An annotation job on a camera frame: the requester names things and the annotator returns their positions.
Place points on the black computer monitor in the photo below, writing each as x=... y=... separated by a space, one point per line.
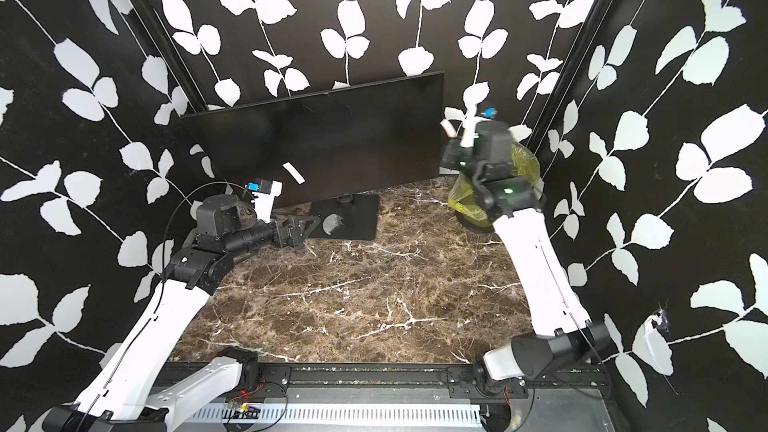
x=343 y=141

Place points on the black mounting rail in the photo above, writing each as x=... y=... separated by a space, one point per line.
x=460 y=381

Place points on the white ventilated cable duct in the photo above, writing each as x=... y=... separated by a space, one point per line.
x=462 y=416

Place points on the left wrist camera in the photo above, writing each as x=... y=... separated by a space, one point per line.
x=264 y=192

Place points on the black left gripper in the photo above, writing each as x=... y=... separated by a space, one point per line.
x=293 y=238

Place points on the black monitor stand base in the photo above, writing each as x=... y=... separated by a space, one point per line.
x=349 y=217

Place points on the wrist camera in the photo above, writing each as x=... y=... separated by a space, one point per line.
x=264 y=192
x=473 y=118

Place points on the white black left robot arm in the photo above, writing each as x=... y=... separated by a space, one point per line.
x=120 y=398

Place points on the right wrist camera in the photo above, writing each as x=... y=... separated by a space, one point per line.
x=473 y=118

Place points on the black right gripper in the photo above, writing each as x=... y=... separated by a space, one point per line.
x=457 y=153

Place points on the white sticky note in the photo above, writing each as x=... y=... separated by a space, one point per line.
x=448 y=128
x=294 y=173

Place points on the bin with yellow bag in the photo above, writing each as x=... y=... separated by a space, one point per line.
x=495 y=187

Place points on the small green circuit board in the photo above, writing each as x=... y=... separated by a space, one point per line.
x=237 y=411

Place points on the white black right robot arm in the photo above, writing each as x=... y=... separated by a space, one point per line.
x=563 y=333

